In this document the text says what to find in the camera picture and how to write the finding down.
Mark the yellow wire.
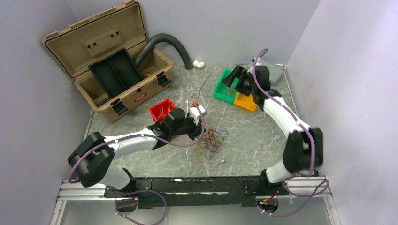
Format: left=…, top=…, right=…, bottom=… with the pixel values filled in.
left=155, top=105, right=172, bottom=120

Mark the orange plastic bin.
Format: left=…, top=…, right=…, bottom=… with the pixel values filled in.
left=233, top=92, right=258, bottom=112

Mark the red plastic bin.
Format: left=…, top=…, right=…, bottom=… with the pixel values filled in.
left=148, top=98, right=175, bottom=122

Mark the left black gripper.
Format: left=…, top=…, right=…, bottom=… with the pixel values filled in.
left=171, top=113, right=206, bottom=141

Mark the black toolbox tray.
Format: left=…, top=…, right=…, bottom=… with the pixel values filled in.
left=88, top=48, right=143, bottom=98

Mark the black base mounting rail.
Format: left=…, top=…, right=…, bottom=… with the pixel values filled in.
left=104, top=176, right=287, bottom=209

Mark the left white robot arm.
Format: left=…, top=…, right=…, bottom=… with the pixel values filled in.
left=68, top=105, right=207, bottom=197

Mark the tan plastic toolbox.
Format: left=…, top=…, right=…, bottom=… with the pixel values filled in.
left=43, top=0, right=173, bottom=122

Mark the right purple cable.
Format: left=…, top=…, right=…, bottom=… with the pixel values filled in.
left=252, top=48, right=330, bottom=218

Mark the aluminium extrusion frame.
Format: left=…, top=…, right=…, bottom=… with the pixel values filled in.
left=50, top=179, right=106, bottom=225

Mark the coloured wire bundle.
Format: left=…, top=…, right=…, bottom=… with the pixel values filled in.
left=191, top=122, right=229, bottom=166

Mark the green plastic bin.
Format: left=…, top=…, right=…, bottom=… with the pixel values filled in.
left=213, top=68, right=238, bottom=104

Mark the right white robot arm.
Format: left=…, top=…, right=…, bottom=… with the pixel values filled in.
left=222, top=66, right=323, bottom=195

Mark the white pipe fitting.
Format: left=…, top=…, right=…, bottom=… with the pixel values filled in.
left=192, top=60, right=205, bottom=69

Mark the grey plastic case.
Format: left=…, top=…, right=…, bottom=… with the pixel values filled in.
left=248, top=59, right=283, bottom=86

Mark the purple cable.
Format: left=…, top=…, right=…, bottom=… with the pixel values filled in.
left=68, top=105, right=206, bottom=225
left=252, top=48, right=330, bottom=218

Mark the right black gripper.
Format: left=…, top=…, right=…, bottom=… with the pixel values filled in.
left=222, top=66, right=258, bottom=97

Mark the black corrugated hose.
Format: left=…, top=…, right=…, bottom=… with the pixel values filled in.
left=134, top=33, right=194, bottom=70

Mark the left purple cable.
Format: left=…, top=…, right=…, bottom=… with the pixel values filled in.
left=68, top=105, right=206, bottom=225

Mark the silver open-end wrench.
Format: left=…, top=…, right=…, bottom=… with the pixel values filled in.
left=191, top=70, right=213, bottom=98

